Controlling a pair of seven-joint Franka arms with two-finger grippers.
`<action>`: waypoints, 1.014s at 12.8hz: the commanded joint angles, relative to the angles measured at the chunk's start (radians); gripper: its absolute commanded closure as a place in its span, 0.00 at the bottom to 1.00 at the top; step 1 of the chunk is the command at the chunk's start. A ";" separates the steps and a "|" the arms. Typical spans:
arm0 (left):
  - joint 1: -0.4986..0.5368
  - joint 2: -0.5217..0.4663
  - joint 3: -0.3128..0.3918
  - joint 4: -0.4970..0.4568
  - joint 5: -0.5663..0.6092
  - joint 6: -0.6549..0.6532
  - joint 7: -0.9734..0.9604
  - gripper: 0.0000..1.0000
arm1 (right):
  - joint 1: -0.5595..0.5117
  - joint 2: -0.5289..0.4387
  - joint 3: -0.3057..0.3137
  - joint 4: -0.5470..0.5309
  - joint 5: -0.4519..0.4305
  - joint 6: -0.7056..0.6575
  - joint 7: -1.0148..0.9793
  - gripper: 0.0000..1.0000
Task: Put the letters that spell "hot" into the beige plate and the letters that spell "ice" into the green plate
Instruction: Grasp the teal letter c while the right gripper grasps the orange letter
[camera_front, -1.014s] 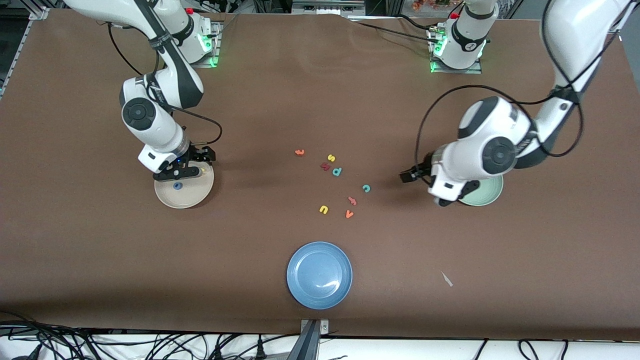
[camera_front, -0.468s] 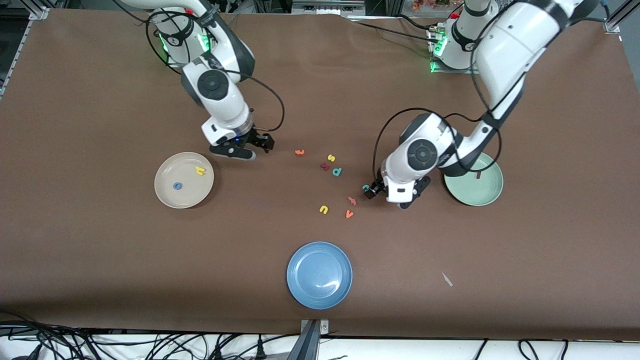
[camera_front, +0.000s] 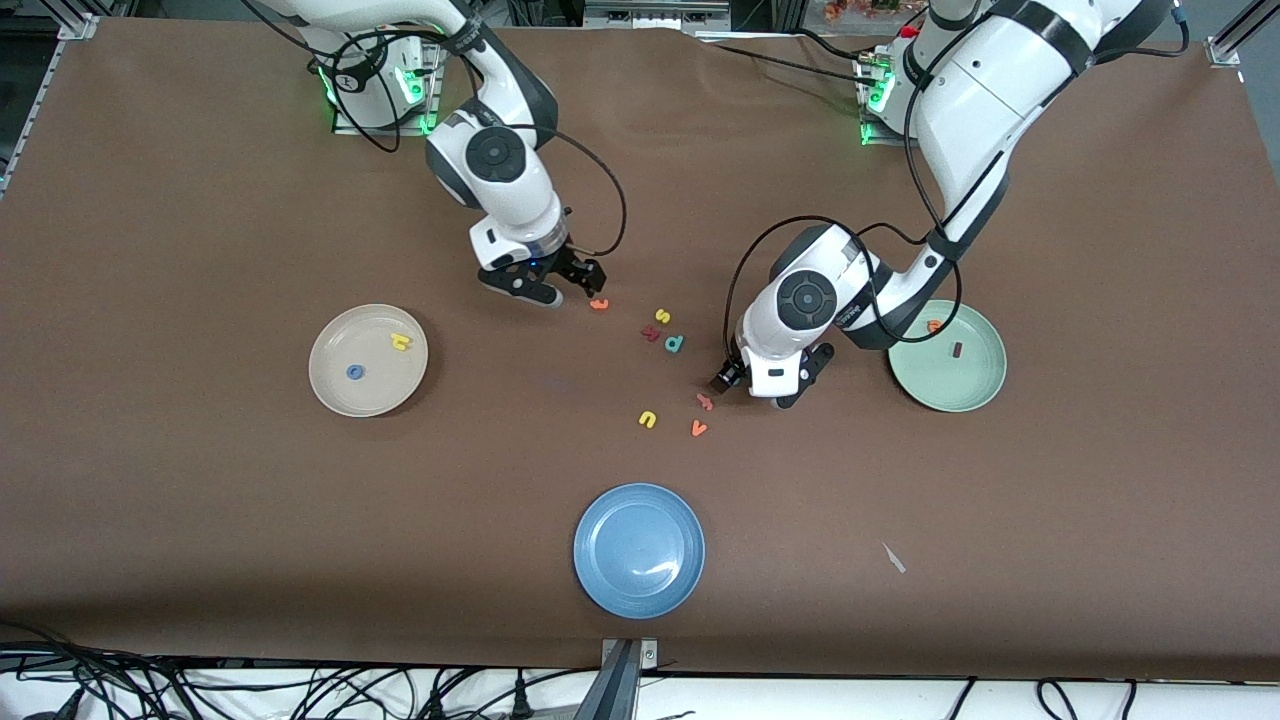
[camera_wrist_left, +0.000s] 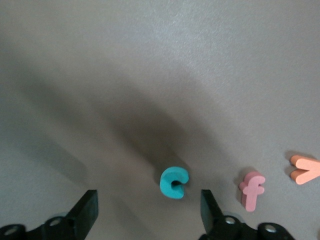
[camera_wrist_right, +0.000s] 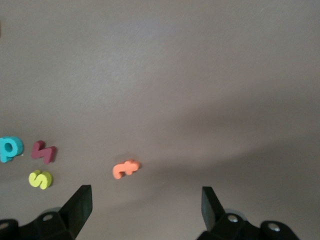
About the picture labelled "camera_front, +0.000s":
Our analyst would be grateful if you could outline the blue round plate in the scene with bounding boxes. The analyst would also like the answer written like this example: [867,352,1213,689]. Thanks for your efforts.
[573,483,707,620]

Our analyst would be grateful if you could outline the pale green round plate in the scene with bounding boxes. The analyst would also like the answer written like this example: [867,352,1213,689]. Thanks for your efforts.
[887,299,1008,414]

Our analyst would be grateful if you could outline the beige brown round plate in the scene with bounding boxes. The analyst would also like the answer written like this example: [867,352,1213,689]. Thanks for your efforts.
[308,303,430,418]

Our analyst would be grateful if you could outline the grey metal box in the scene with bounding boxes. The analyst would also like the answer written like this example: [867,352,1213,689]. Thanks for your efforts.
[584,0,732,30]

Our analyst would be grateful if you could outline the brown table cover sheet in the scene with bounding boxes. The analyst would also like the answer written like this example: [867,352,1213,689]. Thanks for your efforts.
[0,15,1280,683]

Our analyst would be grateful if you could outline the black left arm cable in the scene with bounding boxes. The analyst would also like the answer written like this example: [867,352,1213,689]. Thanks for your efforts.
[723,10,1191,367]

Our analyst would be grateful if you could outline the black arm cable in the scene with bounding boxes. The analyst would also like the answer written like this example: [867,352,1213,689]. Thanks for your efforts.
[723,10,1191,367]
[240,0,630,257]

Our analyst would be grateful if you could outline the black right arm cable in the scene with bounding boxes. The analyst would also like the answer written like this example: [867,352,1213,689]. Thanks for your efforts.
[240,0,630,257]

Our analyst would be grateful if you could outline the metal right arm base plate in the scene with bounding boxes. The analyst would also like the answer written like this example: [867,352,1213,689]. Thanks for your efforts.
[333,40,442,137]

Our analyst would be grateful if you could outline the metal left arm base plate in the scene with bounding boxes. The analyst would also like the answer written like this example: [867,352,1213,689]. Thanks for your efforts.
[855,50,931,149]

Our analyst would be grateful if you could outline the black base power cable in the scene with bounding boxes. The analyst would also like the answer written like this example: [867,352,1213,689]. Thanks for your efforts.
[700,40,881,91]

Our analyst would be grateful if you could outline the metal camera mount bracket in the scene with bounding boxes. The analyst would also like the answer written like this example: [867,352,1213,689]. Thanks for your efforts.
[598,638,661,720]

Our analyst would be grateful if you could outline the silver aluminium frame rail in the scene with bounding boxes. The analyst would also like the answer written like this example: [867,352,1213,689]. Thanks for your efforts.
[1204,0,1280,68]
[0,14,102,196]

